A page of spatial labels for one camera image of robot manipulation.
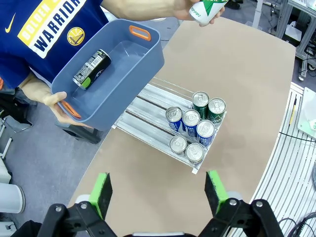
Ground clear white can dispenser rack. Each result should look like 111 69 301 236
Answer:
111 76 228 176

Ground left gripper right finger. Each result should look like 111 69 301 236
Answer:
197 170 284 237

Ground person's left hand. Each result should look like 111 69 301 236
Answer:
172 0 226 25

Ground black Pepsi can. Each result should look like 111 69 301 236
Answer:
169 135 188 155
72 49 112 91
185 143 205 163

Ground bundle of dark cables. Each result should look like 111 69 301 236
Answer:
276 212 316 237

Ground aluminium frame rack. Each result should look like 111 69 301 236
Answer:
271 0 316 82

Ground white plastic bag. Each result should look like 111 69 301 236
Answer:
284 21 304 43

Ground green beverage can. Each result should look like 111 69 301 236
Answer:
192 91 210 119
208 97 227 124
189 0 230 27

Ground person's left forearm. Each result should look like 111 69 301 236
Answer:
100 0 183 20

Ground thin black cable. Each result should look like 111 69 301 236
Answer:
278 131 316 143

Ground person's right forearm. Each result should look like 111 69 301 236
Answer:
18 73 54 104

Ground yellow handled tool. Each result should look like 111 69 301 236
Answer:
288 97 297 126

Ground blue beverage can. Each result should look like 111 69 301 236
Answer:
165 106 183 133
196 119 215 148
182 109 201 138

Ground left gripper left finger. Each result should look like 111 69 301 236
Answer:
37 172 117 237

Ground blue bin with orange handles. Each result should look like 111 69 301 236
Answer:
51 19 165 131

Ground white slatted platform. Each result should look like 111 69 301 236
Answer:
231 81 316 237

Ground person in blue Warriors shirt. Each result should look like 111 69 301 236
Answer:
0 0 111 89

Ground person's right hand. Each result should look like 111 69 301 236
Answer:
43 91 93 128

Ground white cylindrical object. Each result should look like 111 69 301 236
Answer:
0 182 26 214

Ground grey plastic stool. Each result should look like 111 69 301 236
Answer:
54 120 102 146

